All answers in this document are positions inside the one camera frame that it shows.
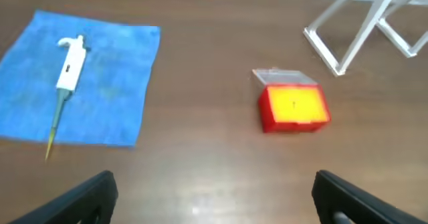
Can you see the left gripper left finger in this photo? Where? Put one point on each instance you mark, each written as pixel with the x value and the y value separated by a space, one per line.
pixel 87 200

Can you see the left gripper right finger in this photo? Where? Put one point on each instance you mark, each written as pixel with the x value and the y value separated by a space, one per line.
pixel 347 204

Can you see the white pipette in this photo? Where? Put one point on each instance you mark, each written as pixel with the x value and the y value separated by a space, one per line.
pixel 72 68

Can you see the red and yellow tip box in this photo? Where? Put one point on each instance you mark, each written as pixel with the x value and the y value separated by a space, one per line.
pixel 294 105

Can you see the blue cloth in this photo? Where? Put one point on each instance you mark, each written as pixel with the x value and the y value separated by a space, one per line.
pixel 110 83

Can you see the white and blue stand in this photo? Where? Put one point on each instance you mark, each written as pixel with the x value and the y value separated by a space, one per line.
pixel 366 26

